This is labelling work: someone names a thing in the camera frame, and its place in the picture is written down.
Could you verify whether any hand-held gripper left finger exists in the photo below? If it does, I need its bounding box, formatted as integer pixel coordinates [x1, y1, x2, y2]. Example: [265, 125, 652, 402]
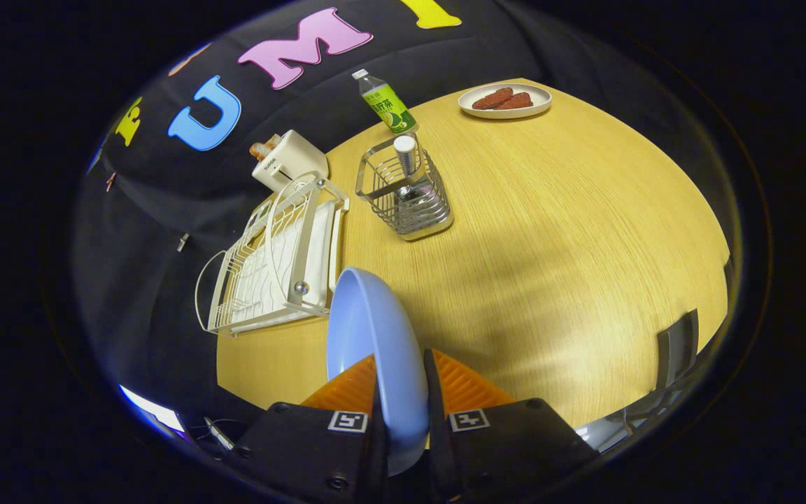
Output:
[225, 353, 391, 504]

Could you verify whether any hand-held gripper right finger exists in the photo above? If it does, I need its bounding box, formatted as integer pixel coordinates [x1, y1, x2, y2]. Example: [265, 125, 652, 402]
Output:
[423, 348, 600, 504]

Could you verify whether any blue plate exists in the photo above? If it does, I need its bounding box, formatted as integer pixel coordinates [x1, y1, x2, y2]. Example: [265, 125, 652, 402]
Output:
[326, 266, 430, 477]

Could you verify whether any metal wire basket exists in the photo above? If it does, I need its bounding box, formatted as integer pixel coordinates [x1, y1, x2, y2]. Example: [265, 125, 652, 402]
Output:
[355, 132, 454, 242]

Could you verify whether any white wire dish rack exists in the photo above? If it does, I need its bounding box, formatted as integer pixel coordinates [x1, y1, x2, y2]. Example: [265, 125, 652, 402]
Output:
[195, 171, 350, 337]

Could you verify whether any metal spoon with checked handle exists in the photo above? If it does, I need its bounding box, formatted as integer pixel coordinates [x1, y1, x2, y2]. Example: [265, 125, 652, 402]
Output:
[393, 134, 439, 211]

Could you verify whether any white oval plate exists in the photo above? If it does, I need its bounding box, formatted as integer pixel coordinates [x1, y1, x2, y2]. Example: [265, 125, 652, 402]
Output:
[458, 83, 553, 120]

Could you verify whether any bright white panel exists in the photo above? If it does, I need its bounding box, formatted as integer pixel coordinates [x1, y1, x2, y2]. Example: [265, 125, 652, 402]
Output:
[120, 385, 187, 435]

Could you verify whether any grey chair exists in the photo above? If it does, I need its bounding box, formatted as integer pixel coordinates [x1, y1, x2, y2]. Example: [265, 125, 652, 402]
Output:
[578, 308, 701, 452]

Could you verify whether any white divided food tray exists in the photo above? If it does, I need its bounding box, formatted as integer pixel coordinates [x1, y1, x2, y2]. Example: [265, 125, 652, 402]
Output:
[246, 198, 274, 235]

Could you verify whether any white toaster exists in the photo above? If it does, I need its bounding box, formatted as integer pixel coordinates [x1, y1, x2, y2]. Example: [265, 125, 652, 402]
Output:
[251, 129, 329, 193]

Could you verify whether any black backdrop cloth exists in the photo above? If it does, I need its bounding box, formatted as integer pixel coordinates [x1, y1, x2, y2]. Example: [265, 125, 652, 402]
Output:
[71, 0, 698, 435]

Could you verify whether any green label drink bottle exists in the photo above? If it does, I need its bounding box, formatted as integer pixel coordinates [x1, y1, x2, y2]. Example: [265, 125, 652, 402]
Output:
[351, 69, 418, 135]

